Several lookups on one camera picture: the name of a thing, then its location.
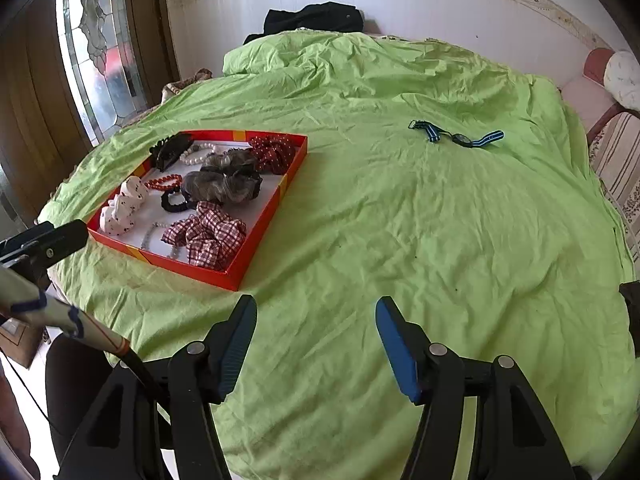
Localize black hair tie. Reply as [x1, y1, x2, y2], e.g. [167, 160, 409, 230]
[160, 185, 201, 213]

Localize white dotted scrunchie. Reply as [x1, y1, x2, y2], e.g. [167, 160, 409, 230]
[98, 175, 151, 238]

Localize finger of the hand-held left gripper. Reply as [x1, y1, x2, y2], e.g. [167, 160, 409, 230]
[0, 219, 90, 289]

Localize person's dark trousers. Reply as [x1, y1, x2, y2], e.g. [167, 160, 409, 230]
[44, 334, 118, 466]

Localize white pearl bracelet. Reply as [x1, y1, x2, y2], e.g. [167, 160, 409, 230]
[178, 142, 221, 167]

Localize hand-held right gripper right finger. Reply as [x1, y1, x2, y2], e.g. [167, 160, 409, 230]
[375, 296, 583, 480]

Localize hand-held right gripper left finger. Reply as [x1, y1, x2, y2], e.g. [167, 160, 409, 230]
[57, 294, 258, 480]

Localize wooden door with stained glass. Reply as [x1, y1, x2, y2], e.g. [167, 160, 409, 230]
[0, 0, 182, 233]

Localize green blanket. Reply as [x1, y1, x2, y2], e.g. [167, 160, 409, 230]
[37, 31, 640, 477]

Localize black cloth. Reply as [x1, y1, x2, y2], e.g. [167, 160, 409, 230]
[243, 3, 365, 46]

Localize red polka dot scrunchie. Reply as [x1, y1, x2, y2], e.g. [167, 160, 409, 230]
[247, 133, 297, 175]

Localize grey fluffy scrunchie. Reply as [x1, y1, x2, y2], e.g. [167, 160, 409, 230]
[200, 149, 259, 176]
[180, 169, 264, 206]

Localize silver bead bracelet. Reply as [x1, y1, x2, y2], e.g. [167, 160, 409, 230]
[139, 220, 184, 261]

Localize red plaid scrunchie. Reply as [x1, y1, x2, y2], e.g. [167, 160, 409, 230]
[160, 200, 248, 270]

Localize brown patterned cloth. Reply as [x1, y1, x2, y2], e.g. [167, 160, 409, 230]
[160, 68, 215, 106]

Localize white taped cable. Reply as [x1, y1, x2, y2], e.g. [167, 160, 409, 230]
[0, 264, 166, 411]

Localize black rhinestone flower hair clip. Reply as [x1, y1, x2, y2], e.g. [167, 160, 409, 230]
[148, 135, 195, 172]

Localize red bead bracelet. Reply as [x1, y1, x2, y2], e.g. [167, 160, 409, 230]
[144, 173, 185, 194]

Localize red cardboard box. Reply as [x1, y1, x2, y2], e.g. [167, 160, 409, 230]
[86, 130, 309, 292]

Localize striped floral bed sheet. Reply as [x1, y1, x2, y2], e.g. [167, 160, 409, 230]
[587, 109, 640, 257]

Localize blue striped wristwatch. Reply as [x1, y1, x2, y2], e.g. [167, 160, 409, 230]
[407, 118, 505, 149]

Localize white floral pillow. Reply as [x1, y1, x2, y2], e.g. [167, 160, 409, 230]
[603, 50, 640, 111]

